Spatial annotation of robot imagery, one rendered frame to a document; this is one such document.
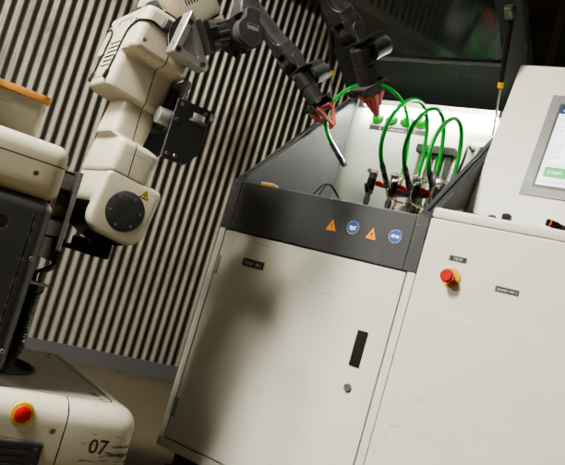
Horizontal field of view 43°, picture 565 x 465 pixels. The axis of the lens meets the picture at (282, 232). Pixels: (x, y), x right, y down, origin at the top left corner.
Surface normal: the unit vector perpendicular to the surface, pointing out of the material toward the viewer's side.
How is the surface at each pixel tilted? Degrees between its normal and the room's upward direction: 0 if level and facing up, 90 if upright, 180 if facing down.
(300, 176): 90
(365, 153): 90
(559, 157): 76
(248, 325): 90
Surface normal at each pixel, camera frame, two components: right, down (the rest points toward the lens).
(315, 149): 0.81, 0.18
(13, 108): 0.53, 0.12
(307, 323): -0.53, -0.22
